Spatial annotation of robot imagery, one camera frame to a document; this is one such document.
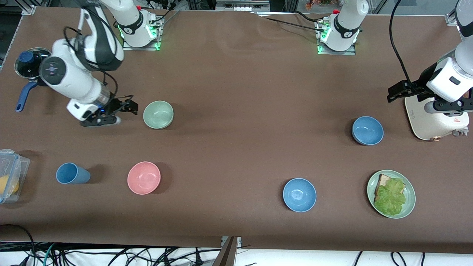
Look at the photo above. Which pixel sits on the orange leafy decoration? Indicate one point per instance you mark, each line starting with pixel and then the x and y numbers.
pixel 317 4

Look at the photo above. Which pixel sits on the glass lid blue knob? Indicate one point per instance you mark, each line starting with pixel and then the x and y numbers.
pixel 24 68

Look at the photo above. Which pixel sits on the brown table cloth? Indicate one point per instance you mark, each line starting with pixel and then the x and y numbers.
pixel 221 166

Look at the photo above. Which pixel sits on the white toaster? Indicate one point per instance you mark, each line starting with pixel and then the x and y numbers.
pixel 439 123

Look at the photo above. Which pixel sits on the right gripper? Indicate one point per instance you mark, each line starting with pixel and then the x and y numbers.
pixel 115 106

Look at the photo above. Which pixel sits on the clear plastic food container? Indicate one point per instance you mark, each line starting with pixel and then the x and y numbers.
pixel 22 166

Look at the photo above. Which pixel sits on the green bowl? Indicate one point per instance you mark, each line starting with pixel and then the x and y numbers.
pixel 158 114

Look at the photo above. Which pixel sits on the table support beam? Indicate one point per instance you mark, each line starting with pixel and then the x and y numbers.
pixel 226 256

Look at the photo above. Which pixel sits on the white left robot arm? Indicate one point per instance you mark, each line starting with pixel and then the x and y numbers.
pixel 345 33

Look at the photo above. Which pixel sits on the bread slice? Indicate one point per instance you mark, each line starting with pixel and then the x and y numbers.
pixel 384 180

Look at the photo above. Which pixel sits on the white power strip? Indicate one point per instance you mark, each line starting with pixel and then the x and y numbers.
pixel 240 7

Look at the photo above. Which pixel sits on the green lettuce leaf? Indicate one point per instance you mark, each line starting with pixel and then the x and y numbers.
pixel 390 199

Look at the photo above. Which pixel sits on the yellow fruit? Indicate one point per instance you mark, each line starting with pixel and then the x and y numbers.
pixel 9 186

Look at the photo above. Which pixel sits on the blue bowl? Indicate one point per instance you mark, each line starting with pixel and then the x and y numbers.
pixel 299 194
pixel 367 129

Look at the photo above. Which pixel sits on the pink bowl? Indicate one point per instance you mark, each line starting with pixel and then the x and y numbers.
pixel 144 178

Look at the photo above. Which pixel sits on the green plate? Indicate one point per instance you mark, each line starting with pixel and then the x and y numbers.
pixel 411 199

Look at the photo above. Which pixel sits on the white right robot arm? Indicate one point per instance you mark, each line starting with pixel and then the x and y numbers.
pixel 70 77

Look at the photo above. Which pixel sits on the blue ribbed cup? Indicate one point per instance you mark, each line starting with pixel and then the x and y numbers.
pixel 68 173

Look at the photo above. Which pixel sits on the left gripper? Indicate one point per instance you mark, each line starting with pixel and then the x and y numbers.
pixel 419 85

